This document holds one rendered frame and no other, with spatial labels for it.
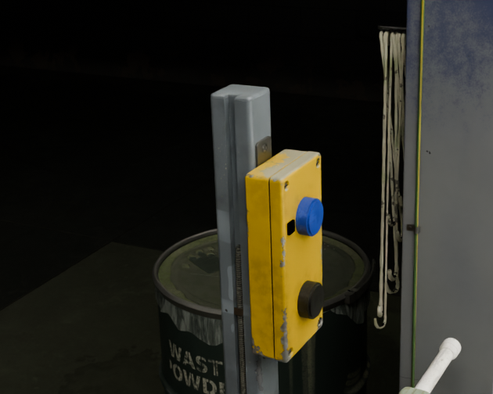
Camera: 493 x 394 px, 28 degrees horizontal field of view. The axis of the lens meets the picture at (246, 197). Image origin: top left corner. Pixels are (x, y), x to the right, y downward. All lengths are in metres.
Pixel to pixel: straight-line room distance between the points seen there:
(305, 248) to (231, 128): 0.19
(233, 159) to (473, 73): 0.52
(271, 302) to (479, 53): 0.59
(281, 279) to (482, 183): 0.54
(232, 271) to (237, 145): 0.18
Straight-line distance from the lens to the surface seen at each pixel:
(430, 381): 1.59
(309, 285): 1.31
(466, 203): 1.71
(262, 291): 1.28
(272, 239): 1.24
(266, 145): 1.27
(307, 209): 1.25
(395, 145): 1.79
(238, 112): 1.24
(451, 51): 1.65
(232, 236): 1.31
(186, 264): 2.64
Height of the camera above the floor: 1.95
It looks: 21 degrees down
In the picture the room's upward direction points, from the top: 2 degrees counter-clockwise
